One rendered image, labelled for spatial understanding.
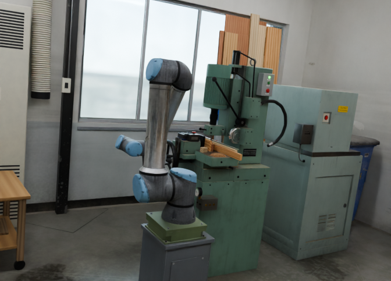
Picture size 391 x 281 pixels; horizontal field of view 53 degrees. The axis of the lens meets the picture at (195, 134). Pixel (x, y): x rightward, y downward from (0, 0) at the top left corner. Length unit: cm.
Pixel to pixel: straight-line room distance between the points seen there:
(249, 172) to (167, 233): 101
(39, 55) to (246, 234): 220
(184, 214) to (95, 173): 201
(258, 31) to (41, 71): 242
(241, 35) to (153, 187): 286
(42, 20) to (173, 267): 230
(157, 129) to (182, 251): 66
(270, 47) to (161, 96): 296
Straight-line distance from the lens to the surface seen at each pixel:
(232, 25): 452
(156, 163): 201
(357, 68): 484
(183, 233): 212
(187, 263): 220
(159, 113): 198
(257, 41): 467
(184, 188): 209
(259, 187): 296
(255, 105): 282
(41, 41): 357
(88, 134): 391
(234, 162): 266
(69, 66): 370
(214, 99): 277
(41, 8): 359
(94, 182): 405
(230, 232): 294
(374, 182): 468
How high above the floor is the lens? 142
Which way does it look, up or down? 9 degrees down
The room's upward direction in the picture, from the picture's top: 6 degrees clockwise
